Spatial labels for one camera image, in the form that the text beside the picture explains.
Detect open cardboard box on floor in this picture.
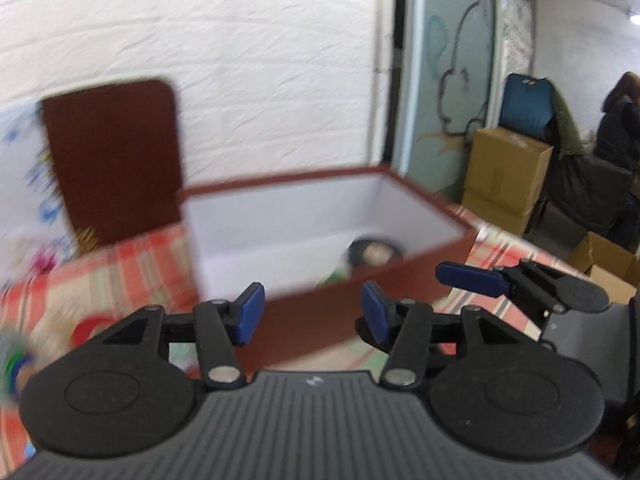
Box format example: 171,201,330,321
567,232,639,304

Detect red tape roll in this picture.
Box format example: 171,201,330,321
70,314,119,349

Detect stacked brown cardboard boxes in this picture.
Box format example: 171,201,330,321
462,128,553,236

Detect olive green hanging jacket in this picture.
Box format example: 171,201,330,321
549,80,592,157

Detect black round tin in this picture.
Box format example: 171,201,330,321
347,237,405,269

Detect seated person in black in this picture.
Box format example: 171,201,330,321
593,72,640,172

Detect blue chair back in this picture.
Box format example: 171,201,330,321
499,73,554,141

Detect floral white headboard panel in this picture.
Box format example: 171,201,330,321
0,101,77,288

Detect green small packet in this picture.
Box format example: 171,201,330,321
316,266,350,288

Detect maroon open storage box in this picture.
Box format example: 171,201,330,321
180,167,476,370

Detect maroon box lid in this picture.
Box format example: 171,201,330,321
42,79,182,252

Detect glass door with cartoon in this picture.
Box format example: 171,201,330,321
391,0,536,196

